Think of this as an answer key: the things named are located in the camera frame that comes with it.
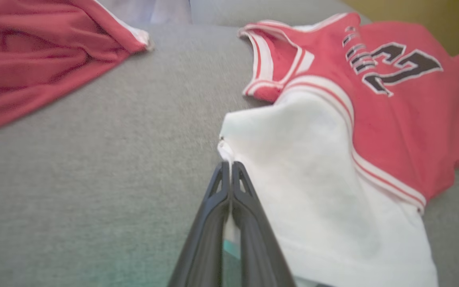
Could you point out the red basketball jersey white lining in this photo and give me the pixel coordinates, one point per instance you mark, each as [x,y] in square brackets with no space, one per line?
[393,127]

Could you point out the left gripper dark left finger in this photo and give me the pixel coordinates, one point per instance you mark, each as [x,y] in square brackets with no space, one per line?
[205,239]

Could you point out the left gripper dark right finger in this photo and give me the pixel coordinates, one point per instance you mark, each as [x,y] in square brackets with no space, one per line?
[257,247]

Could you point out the red shorts white waistband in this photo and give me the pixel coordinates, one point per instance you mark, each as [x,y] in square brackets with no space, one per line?
[34,56]

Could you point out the small grey sofa seat cushion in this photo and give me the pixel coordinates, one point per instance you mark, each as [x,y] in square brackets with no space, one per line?
[253,12]

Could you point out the yellow sofa backrest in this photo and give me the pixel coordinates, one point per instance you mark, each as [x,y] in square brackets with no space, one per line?
[420,16]

